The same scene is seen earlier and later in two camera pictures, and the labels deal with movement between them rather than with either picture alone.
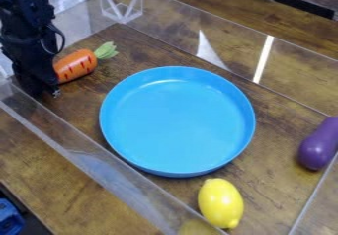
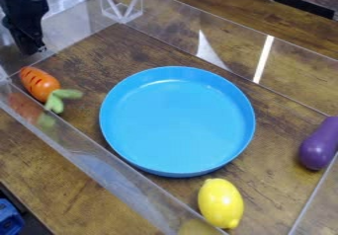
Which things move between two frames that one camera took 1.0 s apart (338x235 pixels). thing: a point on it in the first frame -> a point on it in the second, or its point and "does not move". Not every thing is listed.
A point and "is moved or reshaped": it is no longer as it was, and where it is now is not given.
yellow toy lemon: (221, 202) does not move
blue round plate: (175, 120) does not move
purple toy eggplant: (318, 149) does not move
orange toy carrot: (75, 64) is moved or reshaped
